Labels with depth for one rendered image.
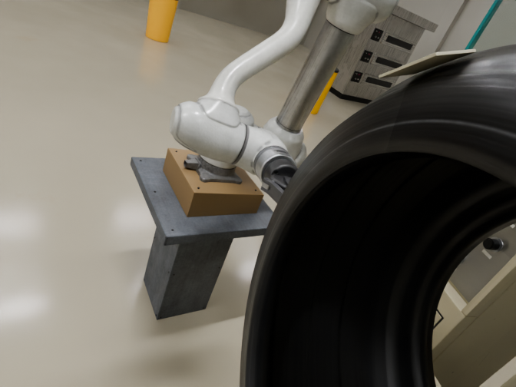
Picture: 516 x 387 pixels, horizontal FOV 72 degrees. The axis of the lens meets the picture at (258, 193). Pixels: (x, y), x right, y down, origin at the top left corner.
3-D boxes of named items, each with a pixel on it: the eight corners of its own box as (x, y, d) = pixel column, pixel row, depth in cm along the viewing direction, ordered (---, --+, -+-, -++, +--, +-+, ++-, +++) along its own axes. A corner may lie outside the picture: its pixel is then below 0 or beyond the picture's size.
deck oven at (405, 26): (345, 103, 678) (394, 3, 589) (313, 81, 749) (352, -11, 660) (389, 111, 757) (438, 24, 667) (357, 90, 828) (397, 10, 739)
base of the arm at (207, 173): (176, 155, 139) (180, 143, 137) (224, 160, 153) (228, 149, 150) (191, 181, 127) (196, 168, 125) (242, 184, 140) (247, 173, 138)
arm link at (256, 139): (280, 189, 87) (233, 173, 82) (264, 164, 100) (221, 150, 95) (301, 150, 83) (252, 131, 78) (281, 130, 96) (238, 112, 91)
